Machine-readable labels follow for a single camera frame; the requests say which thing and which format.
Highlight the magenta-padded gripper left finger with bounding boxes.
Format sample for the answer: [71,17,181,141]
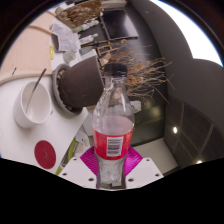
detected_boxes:
[57,145,99,190]

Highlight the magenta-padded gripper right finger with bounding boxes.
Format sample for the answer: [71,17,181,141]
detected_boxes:
[123,145,165,190]

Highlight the white mug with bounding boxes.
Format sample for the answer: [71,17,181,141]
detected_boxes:
[13,80,54,129]

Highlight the grey plant saucer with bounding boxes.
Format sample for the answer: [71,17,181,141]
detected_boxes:
[51,63,88,117]

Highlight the stack of papers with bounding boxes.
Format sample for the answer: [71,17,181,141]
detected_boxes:
[74,128,93,158]

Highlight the pale spray bottle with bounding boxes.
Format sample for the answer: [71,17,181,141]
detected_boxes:
[79,32,99,44]

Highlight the long ceiling light strip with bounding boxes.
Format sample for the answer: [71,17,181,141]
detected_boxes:
[149,0,224,66]

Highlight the small grey cup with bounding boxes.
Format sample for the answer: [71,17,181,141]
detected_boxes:
[63,48,78,64]

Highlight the black wall screen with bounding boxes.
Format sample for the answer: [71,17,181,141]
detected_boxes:
[100,8,139,41]

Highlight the wooden easel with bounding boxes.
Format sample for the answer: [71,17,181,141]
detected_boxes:
[81,39,116,56]

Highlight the small yellow item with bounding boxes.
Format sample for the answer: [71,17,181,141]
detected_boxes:
[49,44,55,61]

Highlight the dried plant in dark pot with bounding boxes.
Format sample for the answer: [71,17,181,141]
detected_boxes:
[56,39,174,109]

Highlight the thin paintbrush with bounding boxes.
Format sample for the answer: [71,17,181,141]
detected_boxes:
[25,68,48,114]

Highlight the clear red-labelled drink bottle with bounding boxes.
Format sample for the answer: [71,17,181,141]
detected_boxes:
[91,62,136,186]

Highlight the newspaper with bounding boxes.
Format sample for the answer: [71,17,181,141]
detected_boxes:
[50,21,81,53]

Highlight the round ceiling spotlights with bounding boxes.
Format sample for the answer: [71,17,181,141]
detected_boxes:
[171,125,204,165]

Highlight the flat round red coaster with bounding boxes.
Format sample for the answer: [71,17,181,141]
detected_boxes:
[33,139,57,170]

